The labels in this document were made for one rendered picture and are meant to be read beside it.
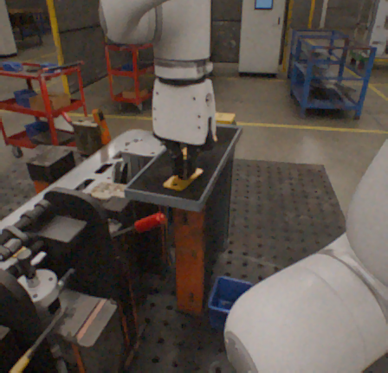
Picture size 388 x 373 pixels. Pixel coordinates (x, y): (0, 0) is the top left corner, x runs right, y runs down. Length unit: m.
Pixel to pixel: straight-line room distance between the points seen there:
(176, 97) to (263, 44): 6.59
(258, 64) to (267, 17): 0.89
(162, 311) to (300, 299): 0.66
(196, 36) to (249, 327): 0.36
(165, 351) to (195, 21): 0.73
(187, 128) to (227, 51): 7.43
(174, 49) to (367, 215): 0.34
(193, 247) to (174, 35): 0.48
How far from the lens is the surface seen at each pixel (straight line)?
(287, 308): 0.33
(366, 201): 0.24
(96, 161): 1.06
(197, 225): 0.72
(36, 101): 3.24
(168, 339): 0.91
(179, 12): 0.47
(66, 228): 0.51
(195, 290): 0.86
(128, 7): 0.40
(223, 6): 7.87
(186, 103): 0.50
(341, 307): 0.35
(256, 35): 7.05
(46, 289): 0.50
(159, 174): 0.61
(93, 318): 0.49
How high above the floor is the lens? 1.45
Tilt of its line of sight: 28 degrees down
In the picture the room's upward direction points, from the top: straight up
